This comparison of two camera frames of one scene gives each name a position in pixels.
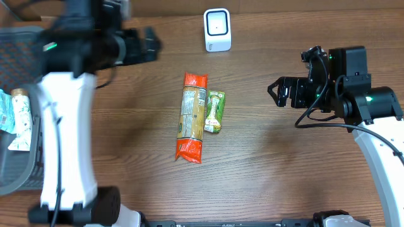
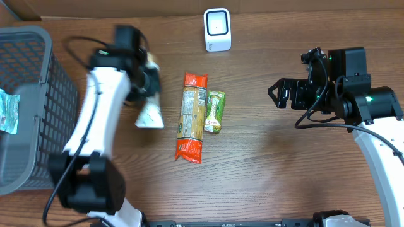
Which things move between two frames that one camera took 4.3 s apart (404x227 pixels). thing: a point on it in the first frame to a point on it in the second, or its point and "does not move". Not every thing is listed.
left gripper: (146, 45) to (151, 84)
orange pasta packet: (191, 124) does not move
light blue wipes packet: (7, 112) does not move
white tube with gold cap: (23, 120) to (151, 116)
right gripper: (289, 92) does not move
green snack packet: (216, 103) does not move
